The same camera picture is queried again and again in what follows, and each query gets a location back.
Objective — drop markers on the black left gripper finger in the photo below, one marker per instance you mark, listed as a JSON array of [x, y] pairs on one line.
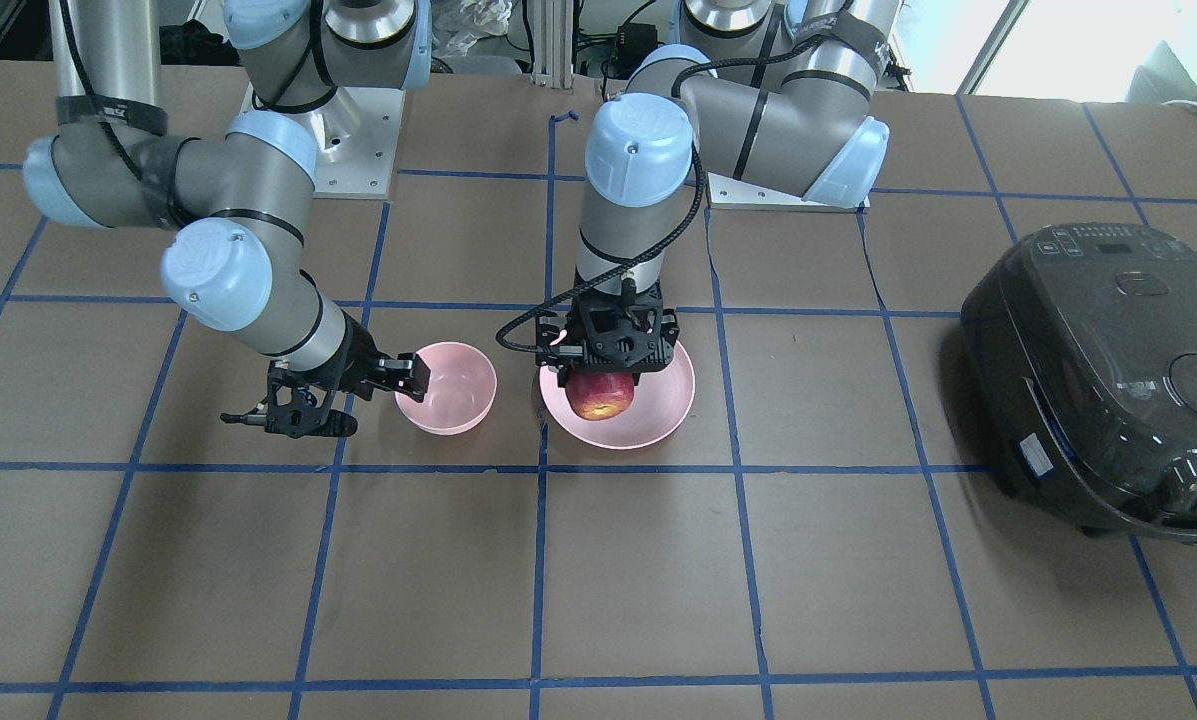
[[663, 338], [560, 345]]

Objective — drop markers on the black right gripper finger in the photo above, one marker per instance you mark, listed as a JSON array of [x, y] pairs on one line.
[[407, 375], [328, 423]]

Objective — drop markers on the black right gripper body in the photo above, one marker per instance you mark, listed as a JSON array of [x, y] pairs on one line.
[[361, 361]]

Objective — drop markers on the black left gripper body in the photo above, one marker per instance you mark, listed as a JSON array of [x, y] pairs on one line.
[[669, 329]]

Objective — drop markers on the small pink bowl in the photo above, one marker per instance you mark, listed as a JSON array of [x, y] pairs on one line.
[[462, 388]]

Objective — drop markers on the red apple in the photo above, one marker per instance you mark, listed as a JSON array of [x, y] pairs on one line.
[[600, 396]]

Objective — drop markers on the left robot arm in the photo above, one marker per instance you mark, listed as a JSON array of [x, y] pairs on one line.
[[772, 95]]

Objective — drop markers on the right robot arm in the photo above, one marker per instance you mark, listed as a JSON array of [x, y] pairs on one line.
[[238, 206]]

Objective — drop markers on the large pink plate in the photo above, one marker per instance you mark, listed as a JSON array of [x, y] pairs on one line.
[[661, 403]]

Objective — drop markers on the black power adapter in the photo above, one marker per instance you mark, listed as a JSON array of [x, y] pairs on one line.
[[632, 43]]

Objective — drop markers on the dark grey rice cooker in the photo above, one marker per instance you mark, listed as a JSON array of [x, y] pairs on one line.
[[1082, 339]]

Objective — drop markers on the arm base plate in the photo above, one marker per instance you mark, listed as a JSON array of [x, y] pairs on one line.
[[358, 132], [730, 194]]

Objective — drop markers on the aluminium frame post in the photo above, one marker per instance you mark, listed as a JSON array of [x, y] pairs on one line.
[[552, 34]]

